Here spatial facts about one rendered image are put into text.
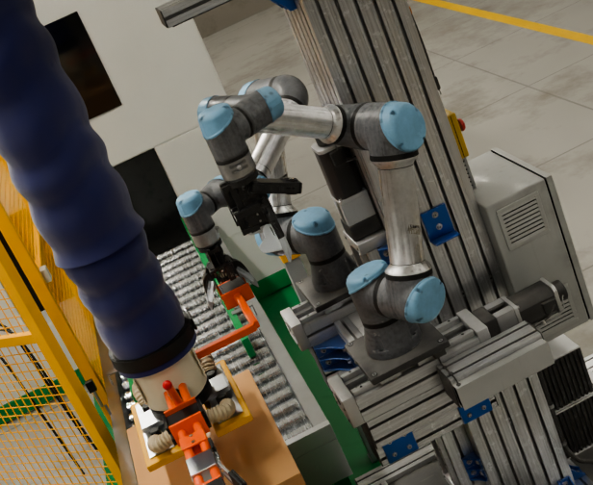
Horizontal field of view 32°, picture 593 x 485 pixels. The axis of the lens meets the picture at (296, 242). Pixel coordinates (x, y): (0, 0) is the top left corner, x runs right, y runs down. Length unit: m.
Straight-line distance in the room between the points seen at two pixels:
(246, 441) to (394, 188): 0.81
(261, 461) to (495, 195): 0.94
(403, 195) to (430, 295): 0.25
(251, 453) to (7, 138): 1.01
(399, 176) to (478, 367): 0.55
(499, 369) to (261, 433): 0.65
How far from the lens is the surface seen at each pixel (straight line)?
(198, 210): 2.85
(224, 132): 2.12
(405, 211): 2.46
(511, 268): 2.88
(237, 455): 2.76
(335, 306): 3.12
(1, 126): 2.40
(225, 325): 4.33
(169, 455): 2.65
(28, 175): 2.43
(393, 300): 2.52
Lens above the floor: 2.41
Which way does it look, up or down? 23 degrees down
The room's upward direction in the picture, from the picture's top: 24 degrees counter-clockwise
